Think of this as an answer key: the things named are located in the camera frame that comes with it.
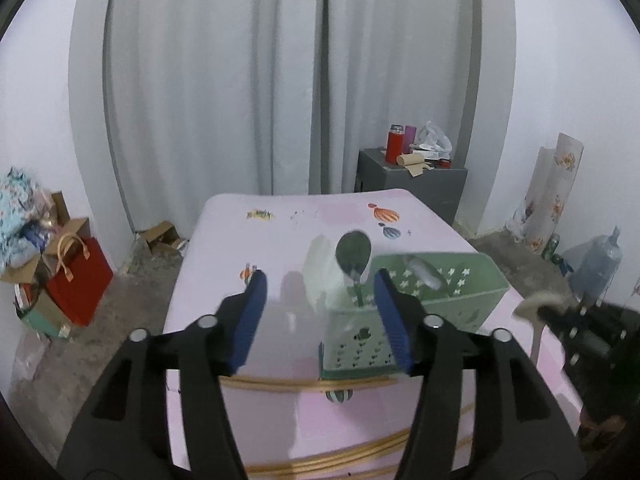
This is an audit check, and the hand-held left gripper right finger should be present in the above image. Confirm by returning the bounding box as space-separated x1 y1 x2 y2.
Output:
374 267 586 480

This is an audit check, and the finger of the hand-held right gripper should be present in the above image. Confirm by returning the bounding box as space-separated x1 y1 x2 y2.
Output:
540 304 602 367

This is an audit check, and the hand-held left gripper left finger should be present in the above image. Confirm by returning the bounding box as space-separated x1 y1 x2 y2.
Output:
57 269 268 480

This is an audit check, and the green star-cutout utensil holder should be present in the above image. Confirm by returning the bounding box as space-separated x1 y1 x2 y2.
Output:
319 252 511 381

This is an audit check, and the wooden chopstick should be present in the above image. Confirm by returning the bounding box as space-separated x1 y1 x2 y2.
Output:
245 435 475 476
246 440 473 478

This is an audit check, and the blue water jug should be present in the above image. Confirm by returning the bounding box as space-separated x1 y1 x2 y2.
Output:
569 226 624 307

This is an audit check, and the pink balloon-print tablecloth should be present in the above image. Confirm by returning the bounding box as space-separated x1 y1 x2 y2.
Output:
162 189 586 480

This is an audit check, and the torn cardboard box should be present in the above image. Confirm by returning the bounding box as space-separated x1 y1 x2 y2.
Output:
133 220 189 257

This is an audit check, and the crumpled clear plastic bag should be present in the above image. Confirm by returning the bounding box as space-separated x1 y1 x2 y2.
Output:
504 200 531 242

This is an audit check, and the grey cabinet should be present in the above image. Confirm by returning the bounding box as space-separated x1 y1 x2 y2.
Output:
356 147 469 227

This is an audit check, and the rolled floral sheet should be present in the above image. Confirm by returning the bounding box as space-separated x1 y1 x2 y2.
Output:
505 132 586 257

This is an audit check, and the red gift bag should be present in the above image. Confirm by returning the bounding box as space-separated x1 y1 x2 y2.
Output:
46 232 115 327

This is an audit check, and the red thermos bottle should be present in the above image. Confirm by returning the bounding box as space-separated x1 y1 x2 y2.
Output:
385 124 405 164

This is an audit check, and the white plastic bag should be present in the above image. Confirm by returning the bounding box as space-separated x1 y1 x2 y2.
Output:
415 121 454 154

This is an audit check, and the teal box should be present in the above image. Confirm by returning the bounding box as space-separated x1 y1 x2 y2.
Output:
19 294 72 341

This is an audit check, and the white curtain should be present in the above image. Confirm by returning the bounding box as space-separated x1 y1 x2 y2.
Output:
102 0 328 233
312 0 483 196

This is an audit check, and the floral cloth bundle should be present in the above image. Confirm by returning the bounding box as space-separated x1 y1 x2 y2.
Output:
0 167 47 271

